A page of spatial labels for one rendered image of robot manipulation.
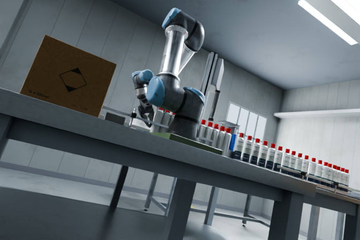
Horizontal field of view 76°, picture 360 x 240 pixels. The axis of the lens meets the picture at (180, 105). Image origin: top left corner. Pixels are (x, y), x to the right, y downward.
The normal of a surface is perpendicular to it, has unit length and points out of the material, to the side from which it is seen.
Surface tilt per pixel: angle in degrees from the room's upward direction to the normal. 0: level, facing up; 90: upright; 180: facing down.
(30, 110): 90
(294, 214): 90
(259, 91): 90
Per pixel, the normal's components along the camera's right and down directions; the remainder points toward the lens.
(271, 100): 0.45, -0.07
